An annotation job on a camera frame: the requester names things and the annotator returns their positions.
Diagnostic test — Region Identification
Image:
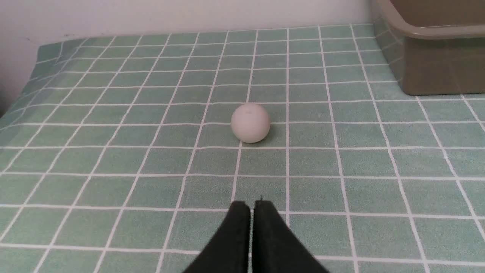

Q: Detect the olive plastic bin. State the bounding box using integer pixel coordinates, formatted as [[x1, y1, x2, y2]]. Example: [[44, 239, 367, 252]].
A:
[[370, 0, 485, 96]]

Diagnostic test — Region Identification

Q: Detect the white ping-pong ball far left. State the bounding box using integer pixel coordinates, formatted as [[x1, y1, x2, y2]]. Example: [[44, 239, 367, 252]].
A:
[[230, 103, 271, 144]]

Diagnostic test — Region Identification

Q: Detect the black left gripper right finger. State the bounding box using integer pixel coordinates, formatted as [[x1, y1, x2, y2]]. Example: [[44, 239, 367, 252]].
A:
[[252, 200, 329, 273]]

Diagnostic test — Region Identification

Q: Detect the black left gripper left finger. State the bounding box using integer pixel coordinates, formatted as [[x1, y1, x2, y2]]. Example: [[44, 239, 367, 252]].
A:
[[184, 201, 251, 273]]

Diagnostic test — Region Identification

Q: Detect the green checkered tablecloth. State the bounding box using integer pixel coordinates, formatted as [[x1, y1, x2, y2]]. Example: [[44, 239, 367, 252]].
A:
[[1, 24, 485, 273]]

